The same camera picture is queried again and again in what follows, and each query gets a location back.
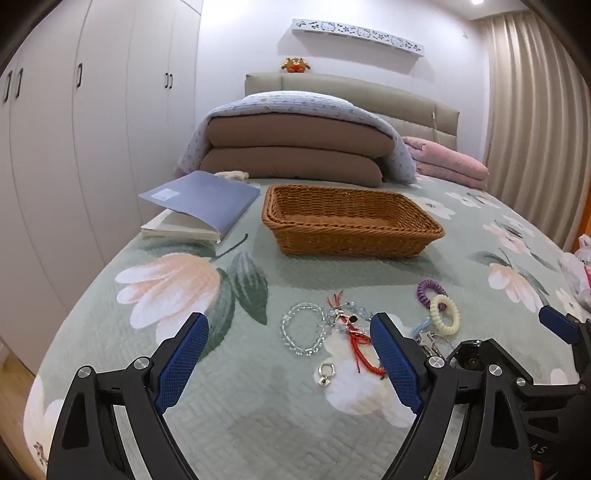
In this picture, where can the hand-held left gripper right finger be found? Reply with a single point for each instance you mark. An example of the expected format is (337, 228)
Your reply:
(397, 364)

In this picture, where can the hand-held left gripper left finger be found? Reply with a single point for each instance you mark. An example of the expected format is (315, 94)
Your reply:
(182, 364)

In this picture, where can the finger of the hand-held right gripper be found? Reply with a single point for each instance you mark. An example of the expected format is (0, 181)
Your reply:
(558, 323)
(554, 393)

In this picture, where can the brown wicker basket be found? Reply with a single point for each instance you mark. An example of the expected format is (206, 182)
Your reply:
(351, 221)

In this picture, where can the white plastic bag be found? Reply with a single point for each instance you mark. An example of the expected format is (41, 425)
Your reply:
(577, 267)

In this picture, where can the small silver charm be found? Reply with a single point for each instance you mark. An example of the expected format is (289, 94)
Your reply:
(326, 374)

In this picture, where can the blue cover book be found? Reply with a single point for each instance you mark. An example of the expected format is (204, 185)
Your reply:
(203, 198)

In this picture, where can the folded pink blanket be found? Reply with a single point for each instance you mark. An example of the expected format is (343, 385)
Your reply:
(448, 161)

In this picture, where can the small cream cloth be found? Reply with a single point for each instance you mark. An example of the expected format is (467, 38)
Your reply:
(233, 174)

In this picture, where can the beige curtain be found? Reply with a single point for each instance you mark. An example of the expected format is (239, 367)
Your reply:
(540, 115)

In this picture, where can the white wardrobe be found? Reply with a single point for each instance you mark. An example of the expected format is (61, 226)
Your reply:
(92, 161)

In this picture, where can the folded lavender and brown quilt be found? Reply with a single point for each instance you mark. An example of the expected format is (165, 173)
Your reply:
(295, 138)

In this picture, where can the beige padded headboard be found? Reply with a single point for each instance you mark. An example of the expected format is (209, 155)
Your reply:
(406, 99)

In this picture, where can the orange plush toy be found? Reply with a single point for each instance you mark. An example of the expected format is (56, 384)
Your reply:
(296, 65)

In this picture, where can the white patterned wall shelf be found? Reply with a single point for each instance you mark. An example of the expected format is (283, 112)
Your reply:
(360, 33)

